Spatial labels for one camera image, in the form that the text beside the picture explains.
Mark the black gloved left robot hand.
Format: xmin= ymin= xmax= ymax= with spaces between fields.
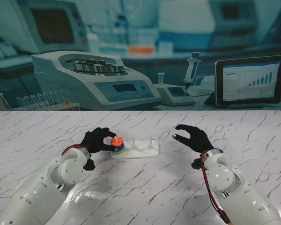
xmin=81 ymin=127 xmax=118 ymax=155

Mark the large green ring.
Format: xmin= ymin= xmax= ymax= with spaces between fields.
xmin=111 ymin=146 xmax=126 ymax=156

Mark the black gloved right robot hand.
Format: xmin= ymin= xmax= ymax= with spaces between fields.
xmin=172 ymin=124 xmax=214 ymax=155

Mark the right arm red black cable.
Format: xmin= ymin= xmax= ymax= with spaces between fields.
xmin=200 ymin=152 xmax=235 ymax=225

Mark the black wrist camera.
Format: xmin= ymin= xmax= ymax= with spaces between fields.
xmin=191 ymin=158 xmax=204 ymax=170
xmin=83 ymin=158 xmax=96 ymax=171

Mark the small orange ring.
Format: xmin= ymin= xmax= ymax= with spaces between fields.
xmin=110 ymin=137 xmax=124 ymax=147

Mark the left arm red cable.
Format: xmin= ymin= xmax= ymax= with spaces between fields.
xmin=62 ymin=145 xmax=89 ymax=157

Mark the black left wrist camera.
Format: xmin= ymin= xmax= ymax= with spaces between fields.
xmin=83 ymin=158 xmax=96 ymax=171

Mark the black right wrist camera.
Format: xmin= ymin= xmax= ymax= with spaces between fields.
xmin=191 ymin=158 xmax=204 ymax=170

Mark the white three-rod tower base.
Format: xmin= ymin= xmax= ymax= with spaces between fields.
xmin=110 ymin=135 xmax=160 ymax=159

